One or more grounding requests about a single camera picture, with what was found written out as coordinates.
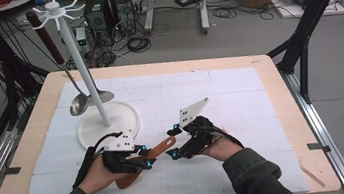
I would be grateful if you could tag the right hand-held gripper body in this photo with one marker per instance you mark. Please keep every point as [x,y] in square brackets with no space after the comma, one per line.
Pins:
[192,112]

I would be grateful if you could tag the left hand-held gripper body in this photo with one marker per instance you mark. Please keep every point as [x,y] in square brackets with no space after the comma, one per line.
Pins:
[120,143]

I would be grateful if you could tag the orange wooden rice paddle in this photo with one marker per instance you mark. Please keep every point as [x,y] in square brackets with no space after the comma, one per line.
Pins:
[160,149]

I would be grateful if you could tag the white utensil rack stand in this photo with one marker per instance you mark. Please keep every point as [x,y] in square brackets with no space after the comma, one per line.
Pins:
[97,128]

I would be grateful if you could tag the steel spatula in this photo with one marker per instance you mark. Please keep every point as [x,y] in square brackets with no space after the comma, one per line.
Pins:
[106,96]

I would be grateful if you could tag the person's left hand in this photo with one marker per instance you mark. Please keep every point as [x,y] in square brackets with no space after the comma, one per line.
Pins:
[98,177]

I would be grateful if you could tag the person's right hand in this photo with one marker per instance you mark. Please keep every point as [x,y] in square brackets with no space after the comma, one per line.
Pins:
[222,147]

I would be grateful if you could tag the white grid mat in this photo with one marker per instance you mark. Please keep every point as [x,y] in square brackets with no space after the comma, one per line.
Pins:
[225,86]

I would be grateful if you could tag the white desk leg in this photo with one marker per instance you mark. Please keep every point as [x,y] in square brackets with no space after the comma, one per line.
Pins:
[149,9]
[205,5]

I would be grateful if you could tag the small grey power supply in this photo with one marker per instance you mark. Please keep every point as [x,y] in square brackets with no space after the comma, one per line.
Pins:
[81,38]

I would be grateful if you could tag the black computer tower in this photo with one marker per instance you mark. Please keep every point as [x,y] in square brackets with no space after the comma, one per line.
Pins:
[122,11]
[98,12]

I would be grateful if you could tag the black metal stand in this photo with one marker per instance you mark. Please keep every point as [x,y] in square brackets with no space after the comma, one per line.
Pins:
[9,74]
[313,11]

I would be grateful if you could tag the white floor board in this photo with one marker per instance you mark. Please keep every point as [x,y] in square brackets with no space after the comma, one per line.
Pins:
[313,9]

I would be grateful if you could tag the white round table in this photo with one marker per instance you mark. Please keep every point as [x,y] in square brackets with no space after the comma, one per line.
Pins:
[13,3]

